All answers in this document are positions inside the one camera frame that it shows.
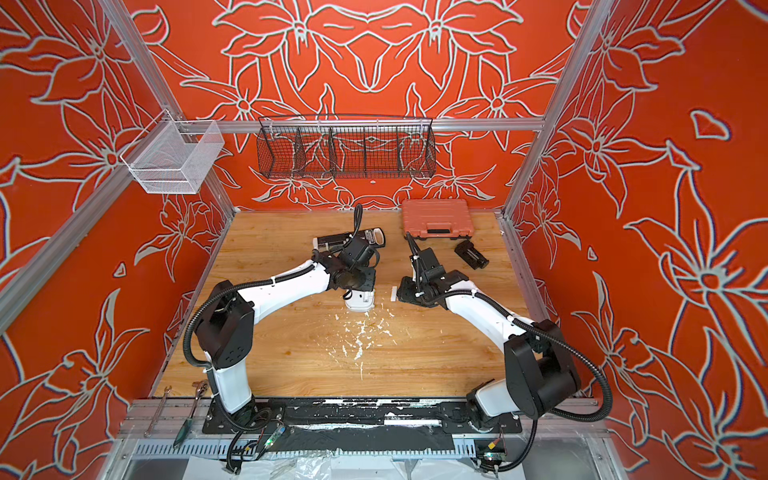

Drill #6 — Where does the white alarm clock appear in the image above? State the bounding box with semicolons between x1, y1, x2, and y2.
343;289;375;313

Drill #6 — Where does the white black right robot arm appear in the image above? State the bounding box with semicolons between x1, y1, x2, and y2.
397;233;614;475

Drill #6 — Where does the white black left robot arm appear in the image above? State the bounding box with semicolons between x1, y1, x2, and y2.
182;205;382;475

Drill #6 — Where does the black white screwdriver bit holder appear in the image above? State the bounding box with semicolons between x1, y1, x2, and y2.
312;227;386;252

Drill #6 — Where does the black small vise clamp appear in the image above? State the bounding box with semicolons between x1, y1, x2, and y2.
454;240;489;270

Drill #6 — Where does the red plastic tool case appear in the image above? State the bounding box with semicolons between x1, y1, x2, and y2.
401;199;475;240

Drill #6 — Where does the clear plastic bag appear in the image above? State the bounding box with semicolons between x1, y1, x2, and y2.
269;455;333;480

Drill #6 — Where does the metal wrench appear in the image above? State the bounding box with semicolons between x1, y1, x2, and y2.
143;385;173;439

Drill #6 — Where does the black wire wall basket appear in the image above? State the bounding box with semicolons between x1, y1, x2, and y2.
256;115;437;180

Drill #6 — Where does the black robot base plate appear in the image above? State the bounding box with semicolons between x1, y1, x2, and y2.
203;397;523;434

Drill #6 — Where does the green handled screwdriver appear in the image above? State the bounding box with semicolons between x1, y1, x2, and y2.
173;380;208;449

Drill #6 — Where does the white wire wall basket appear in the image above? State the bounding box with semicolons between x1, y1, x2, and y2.
120;120;224;195

